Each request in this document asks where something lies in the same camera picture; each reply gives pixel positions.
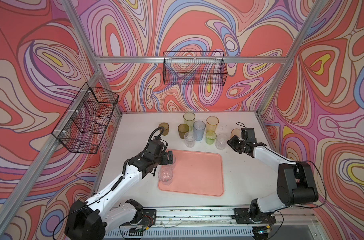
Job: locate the tall orange cup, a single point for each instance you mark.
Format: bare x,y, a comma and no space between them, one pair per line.
211,123

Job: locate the pink plastic tray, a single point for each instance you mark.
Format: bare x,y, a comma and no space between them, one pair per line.
197,173

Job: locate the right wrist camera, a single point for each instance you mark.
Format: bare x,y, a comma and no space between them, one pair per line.
248,135

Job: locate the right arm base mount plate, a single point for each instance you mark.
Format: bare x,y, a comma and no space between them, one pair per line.
246,216

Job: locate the clear short glass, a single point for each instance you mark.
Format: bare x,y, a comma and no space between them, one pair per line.
171,160
190,139
165,176
221,141

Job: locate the green short cup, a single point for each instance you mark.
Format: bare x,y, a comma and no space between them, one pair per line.
210,137

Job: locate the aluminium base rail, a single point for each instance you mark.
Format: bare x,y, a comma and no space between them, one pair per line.
226,216

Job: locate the tall blue cup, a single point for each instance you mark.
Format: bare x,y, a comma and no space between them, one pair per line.
199,130

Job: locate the black wire basket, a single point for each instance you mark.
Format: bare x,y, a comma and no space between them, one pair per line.
197,68
90,114

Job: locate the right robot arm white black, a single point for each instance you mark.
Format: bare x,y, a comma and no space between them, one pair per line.
295,181

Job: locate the tall yellow-green cup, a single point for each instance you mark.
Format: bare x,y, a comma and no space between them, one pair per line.
189,119

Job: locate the olive brown short cup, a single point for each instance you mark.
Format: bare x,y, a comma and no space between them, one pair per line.
182,130

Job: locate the amber cup far right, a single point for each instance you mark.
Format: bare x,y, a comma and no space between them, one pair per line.
236,132

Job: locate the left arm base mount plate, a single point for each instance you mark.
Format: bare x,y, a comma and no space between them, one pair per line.
146,218

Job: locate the black wire basket back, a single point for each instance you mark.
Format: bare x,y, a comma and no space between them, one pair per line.
197,68

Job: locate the black wire basket left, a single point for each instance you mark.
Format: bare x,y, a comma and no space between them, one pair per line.
90,114

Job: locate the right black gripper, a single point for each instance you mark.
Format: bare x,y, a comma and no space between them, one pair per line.
231,143

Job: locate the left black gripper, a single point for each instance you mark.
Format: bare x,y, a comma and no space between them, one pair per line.
165,160

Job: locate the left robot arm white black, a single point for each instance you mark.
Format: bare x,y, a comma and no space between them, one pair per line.
93,218

